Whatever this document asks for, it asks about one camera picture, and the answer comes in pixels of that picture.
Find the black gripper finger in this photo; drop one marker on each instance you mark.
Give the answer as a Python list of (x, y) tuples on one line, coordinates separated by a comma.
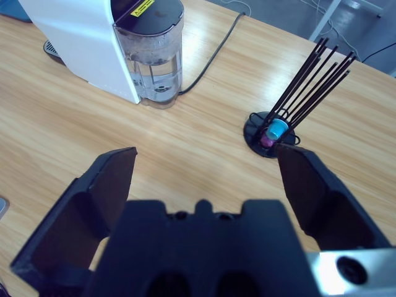
[(312, 191), (92, 198)]

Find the blue coffee capsule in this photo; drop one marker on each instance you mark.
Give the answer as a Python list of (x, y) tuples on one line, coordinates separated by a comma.
[(277, 129)]

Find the white capsule coffee machine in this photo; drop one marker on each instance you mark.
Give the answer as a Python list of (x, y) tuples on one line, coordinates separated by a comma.
[(77, 40)]

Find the purple coffee capsule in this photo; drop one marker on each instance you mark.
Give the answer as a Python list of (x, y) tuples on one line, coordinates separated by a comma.
[(266, 140)]

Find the clear water tank dark lid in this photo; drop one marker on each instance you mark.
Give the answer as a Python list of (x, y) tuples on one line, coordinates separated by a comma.
[(154, 62)]

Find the white table leg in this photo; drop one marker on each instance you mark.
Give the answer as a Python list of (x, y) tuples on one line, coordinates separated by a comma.
[(325, 17)]

